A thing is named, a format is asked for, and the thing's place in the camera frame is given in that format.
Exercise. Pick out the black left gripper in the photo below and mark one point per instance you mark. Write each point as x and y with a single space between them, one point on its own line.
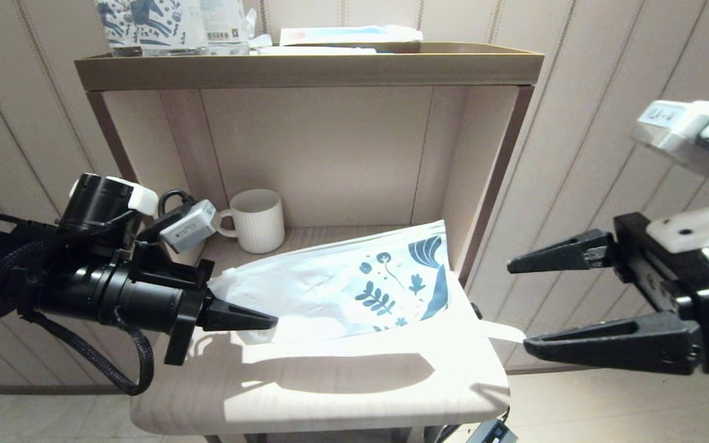
157 295

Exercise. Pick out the white floral pouch bag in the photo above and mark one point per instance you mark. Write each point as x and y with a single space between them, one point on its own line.
317 295

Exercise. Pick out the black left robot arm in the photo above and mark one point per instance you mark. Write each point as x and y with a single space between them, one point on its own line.
71 289

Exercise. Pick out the white ribbed ceramic mug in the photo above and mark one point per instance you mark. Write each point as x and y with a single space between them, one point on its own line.
260 223

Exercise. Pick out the grey power inverter box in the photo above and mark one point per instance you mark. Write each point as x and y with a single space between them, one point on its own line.
493 434

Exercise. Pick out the beige wooden shelf cabinet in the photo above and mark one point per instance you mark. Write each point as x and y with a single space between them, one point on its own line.
330 154

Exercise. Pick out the crumpled clear plastic wrapper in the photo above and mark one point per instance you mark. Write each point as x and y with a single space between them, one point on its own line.
259 38

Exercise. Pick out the clear bottle with barcode label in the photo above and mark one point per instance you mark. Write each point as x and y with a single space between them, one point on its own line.
225 21

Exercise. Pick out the blue patterned package on top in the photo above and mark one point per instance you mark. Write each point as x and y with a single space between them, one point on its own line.
170 24

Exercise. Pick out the white blue toothbrush packet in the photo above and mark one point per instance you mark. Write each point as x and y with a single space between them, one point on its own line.
348 35

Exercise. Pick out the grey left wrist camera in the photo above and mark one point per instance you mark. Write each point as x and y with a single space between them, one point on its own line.
188 226

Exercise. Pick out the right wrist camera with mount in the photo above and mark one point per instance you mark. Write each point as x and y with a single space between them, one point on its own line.
687 132

